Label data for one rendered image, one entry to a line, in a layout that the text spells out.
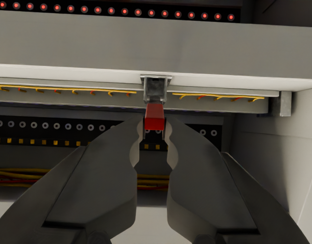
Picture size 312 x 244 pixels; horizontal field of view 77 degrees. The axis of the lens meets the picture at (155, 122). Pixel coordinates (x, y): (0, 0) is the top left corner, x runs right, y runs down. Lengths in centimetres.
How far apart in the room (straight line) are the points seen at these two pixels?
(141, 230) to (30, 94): 20
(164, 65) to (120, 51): 4
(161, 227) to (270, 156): 17
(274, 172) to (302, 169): 5
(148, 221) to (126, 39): 19
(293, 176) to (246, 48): 16
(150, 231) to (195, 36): 21
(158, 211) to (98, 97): 15
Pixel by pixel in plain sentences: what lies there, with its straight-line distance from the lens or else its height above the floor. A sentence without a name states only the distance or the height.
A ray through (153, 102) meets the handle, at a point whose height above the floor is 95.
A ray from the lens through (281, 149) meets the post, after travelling 29.
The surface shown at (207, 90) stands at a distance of 22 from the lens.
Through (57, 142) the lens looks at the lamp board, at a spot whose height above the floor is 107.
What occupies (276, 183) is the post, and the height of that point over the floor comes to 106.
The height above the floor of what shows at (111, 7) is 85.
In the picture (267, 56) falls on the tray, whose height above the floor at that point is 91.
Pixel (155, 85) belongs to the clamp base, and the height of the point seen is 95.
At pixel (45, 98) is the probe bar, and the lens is 27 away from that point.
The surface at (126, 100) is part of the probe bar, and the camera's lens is 24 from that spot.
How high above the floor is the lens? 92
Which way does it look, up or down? 18 degrees up
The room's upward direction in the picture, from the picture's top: 177 degrees counter-clockwise
